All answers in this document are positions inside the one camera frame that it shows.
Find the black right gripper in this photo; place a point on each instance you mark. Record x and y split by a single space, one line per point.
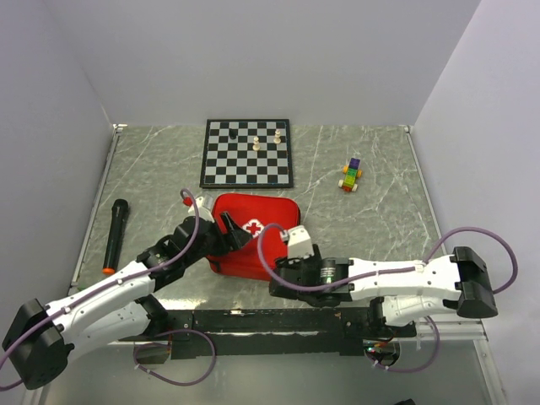
294 262

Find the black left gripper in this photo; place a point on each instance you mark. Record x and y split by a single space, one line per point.
235 235

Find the red black medicine case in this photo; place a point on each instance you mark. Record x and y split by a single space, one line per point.
252 213

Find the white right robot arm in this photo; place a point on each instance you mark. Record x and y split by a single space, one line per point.
400 292

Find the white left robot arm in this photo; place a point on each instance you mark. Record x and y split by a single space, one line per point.
43 339

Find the black white chessboard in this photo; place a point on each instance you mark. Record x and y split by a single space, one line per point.
233 164

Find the cream chess pawn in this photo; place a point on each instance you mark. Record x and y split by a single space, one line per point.
256 144

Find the cream chess queen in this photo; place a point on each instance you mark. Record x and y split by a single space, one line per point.
277 136

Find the colourful toy block car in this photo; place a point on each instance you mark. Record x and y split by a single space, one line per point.
351 174

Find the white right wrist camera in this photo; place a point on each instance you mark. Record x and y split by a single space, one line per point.
298 242

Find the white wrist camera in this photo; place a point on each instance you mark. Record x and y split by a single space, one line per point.
204 205
298 242

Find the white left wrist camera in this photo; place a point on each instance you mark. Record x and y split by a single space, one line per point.
204 205

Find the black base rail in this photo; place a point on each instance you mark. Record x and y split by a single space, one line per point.
275 331

